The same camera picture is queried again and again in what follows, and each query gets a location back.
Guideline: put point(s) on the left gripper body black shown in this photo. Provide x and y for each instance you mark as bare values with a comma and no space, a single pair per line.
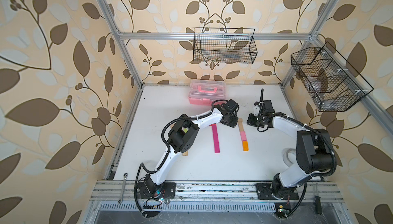
232,121

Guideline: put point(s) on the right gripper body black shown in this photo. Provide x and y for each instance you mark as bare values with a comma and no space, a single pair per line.
256,121

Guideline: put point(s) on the wooden dotted block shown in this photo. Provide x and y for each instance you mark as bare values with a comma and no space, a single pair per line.
240,125

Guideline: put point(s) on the light pink block top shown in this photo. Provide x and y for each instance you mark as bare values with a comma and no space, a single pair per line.
243,136

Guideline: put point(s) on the magenta block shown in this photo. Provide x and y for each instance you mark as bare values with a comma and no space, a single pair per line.
217,147
214,129
215,138

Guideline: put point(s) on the orange block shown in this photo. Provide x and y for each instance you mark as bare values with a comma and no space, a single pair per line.
245,146

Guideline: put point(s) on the magenta block bottom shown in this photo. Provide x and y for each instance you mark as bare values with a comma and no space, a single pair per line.
217,147

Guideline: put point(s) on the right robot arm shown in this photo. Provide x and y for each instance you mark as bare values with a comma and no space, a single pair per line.
314,153

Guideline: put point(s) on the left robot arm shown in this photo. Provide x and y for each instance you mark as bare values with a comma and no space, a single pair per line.
179,135

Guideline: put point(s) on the pink plastic storage box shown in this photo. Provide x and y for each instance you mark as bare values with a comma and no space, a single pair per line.
203,92

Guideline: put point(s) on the white tape roll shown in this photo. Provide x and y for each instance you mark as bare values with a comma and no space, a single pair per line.
289,157

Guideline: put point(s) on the black wire basket back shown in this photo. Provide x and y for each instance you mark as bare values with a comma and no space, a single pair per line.
224,45

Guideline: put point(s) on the black wire basket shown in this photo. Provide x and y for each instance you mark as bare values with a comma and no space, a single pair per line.
332,81
224,45

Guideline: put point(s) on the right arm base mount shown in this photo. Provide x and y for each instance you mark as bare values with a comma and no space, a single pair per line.
266,191

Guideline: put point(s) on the black wire basket right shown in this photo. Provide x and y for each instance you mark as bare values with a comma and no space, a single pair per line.
332,81

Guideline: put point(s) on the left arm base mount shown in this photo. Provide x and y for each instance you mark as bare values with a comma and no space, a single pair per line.
163,192

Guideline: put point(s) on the silver wrench on rail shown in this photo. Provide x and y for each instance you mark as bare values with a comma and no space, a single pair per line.
125,176

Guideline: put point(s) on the aluminium frame rail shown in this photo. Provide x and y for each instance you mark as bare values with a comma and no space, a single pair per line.
198,202

